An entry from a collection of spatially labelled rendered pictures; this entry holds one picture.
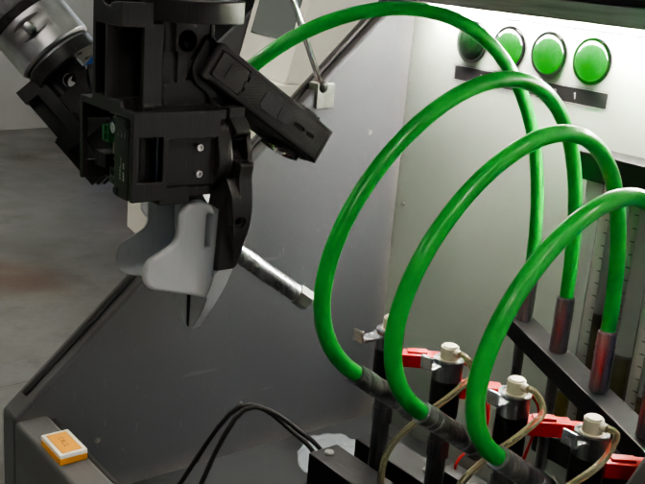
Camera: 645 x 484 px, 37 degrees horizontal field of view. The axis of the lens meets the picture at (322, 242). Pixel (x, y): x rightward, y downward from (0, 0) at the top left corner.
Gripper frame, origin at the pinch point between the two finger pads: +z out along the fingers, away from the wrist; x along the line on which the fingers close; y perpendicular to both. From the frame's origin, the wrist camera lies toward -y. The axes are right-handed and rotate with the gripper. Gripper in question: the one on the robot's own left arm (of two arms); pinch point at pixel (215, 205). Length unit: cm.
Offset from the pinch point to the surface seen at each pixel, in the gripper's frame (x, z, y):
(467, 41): -24.9, 4.2, -35.1
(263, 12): -309, -51, -49
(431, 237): 23.8, 12.0, -11.8
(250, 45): -315, -44, -37
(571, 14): -9.7, 8.7, -41.7
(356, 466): -1.8, 29.0, 6.2
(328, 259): 18.4, 9.0, -5.1
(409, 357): 0.6, 23.4, -4.9
